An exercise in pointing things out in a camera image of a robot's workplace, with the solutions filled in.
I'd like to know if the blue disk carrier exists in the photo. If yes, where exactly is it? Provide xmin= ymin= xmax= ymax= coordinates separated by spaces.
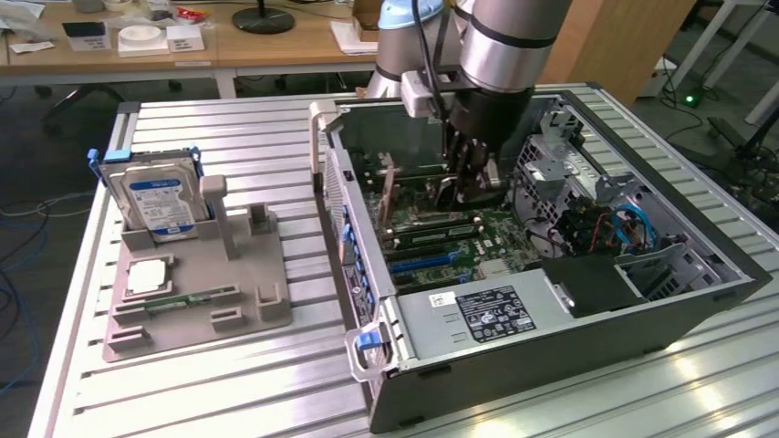
xmin=84 ymin=144 xmax=212 ymax=223

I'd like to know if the grey disk bay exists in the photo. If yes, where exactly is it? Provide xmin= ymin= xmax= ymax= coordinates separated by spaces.
xmin=612 ymin=241 xmax=726 ymax=303

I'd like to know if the perforated metal drive cage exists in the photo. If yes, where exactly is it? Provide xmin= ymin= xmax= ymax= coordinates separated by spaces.
xmin=514 ymin=131 xmax=607 ymax=238

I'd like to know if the white labelled box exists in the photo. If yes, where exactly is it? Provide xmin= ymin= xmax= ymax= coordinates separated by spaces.
xmin=164 ymin=25 xmax=206 ymax=54

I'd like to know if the white floor device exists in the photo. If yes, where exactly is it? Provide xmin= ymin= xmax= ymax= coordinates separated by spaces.
xmin=647 ymin=57 xmax=678 ymax=99

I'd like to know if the brown cardboard box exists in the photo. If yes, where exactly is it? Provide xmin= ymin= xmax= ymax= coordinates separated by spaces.
xmin=351 ymin=0 xmax=383 ymax=32

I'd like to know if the blue data wire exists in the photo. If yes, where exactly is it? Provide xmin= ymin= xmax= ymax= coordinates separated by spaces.
xmin=607 ymin=204 xmax=662 ymax=252

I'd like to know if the black round lamp base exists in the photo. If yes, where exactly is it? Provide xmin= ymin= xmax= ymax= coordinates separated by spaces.
xmin=230 ymin=0 xmax=299 ymax=36

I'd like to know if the grey power supply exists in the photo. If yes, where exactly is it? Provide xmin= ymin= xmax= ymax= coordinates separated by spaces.
xmin=388 ymin=267 xmax=578 ymax=362

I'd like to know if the silver CPU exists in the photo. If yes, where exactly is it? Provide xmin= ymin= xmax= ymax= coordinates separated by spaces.
xmin=124 ymin=262 xmax=172 ymax=293

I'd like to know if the green motherboard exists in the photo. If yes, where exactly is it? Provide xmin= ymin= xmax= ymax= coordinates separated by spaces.
xmin=362 ymin=163 xmax=547 ymax=297

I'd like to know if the clear plastic bag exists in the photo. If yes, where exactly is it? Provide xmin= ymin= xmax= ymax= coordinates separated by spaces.
xmin=0 ymin=0 xmax=48 ymax=36

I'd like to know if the white paper stack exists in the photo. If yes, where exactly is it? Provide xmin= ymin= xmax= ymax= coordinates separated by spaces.
xmin=330 ymin=20 xmax=383 ymax=57

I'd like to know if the open black PC case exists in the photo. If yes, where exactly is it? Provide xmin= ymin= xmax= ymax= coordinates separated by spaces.
xmin=308 ymin=88 xmax=775 ymax=435

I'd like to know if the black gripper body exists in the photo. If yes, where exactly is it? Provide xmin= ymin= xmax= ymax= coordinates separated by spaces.
xmin=447 ymin=88 xmax=536 ymax=154

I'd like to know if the white paper card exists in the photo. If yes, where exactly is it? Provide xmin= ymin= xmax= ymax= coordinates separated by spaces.
xmin=7 ymin=40 xmax=56 ymax=55

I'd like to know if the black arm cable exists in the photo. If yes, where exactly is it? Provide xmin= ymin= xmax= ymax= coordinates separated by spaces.
xmin=411 ymin=0 xmax=452 ymax=122

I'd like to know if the graphics card with black fan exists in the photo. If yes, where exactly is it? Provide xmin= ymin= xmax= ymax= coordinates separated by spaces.
xmin=375 ymin=151 xmax=508 ymax=224

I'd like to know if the RAM stick with sticker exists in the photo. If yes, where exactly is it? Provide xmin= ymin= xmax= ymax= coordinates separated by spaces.
xmin=395 ymin=223 xmax=480 ymax=250

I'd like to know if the red white packet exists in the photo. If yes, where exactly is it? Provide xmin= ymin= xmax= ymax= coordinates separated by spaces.
xmin=174 ymin=5 xmax=212 ymax=25

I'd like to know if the wooden desk white frame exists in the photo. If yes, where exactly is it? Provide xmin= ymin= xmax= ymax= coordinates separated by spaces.
xmin=216 ymin=0 xmax=550 ymax=99
xmin=0 ymin=0 xmax=222 ymax=88

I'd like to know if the wooden cabinet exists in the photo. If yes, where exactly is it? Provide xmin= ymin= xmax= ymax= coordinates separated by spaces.
xmin=534 ymin=0 xmax=700 ymax=107

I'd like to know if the white box round recess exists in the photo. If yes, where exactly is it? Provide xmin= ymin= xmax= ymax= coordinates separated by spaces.
xmin=116 ymin=25 xmax=172 ymax=59

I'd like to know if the long blue expansion slot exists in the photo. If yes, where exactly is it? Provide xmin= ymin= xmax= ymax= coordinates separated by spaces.
xmin=387 ymin=248 xmax=467 ymax=276

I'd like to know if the hard disk with blue label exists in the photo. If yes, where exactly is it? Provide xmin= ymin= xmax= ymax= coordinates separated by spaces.
xmin=99 ymin=157 xmax=202 ymax=243

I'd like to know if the white box black top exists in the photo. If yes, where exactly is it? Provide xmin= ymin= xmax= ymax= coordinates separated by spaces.
xmin=60 ymin=21 xmax=116 ymax=53

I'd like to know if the grey parts rack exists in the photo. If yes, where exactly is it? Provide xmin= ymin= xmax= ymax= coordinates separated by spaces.
xmin=100 ymin=175 xmax=295 ymax=364

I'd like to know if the bare green RAM stick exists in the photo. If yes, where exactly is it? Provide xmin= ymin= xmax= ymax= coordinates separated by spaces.
xmin=143 ymin=285 xmax=236 ymax=311

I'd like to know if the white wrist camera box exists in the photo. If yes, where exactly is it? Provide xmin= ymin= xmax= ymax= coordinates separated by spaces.
xmin=399 ymin=70 xmax=455 ymax=119

